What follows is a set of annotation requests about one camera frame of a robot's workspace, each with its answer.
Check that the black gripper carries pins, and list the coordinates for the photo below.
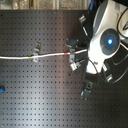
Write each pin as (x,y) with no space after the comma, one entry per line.
(81,52)

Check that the black clip top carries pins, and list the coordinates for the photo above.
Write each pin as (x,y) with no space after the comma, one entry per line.
(83,22)

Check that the blue object top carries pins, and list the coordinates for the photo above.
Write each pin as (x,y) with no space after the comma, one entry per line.
(91,5)

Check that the metal cable clip right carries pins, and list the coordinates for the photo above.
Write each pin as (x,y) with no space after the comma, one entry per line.
(71,55)

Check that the metal cable clip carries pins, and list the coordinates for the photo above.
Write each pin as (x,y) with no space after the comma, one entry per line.
(36,52)
(71,55)

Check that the metal cable clip left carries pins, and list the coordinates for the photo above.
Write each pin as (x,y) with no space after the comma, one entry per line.
(36,52)

